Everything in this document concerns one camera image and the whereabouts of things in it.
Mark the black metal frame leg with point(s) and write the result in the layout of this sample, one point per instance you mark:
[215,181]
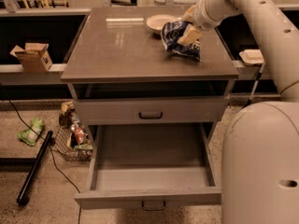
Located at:
[29,165]

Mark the wire basket with snacks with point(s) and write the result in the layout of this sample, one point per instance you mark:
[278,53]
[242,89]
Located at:
[65,142]

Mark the blue chip bag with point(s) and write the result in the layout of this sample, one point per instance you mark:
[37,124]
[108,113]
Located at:
[169,37]

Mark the white paper bowl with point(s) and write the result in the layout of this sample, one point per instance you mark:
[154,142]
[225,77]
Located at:
[157,22]

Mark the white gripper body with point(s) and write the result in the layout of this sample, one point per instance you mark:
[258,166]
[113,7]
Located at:
[201,17]

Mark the grabber reacher tool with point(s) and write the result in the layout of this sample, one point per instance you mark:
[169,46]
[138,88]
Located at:
[255,84]

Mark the white takeout tray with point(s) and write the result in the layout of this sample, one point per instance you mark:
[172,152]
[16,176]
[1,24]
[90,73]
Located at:
[251,57]

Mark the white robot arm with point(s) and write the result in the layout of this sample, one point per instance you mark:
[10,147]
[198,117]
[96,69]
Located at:
[260,151]

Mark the grey drawer cabinet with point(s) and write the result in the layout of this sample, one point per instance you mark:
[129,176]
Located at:
[117,56]

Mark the green snack bag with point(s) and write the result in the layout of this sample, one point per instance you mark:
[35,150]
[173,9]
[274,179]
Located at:
[29,136]

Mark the open cardboard box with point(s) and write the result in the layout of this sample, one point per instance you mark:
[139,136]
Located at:
[34,58]

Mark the closed grey top drawer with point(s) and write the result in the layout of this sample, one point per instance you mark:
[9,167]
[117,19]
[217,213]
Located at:
[152,110]

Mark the open grey middle drawer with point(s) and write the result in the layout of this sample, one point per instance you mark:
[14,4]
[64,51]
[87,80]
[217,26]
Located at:
[151,167]

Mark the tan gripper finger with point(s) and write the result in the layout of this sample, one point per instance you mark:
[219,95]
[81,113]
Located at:
[188,34]

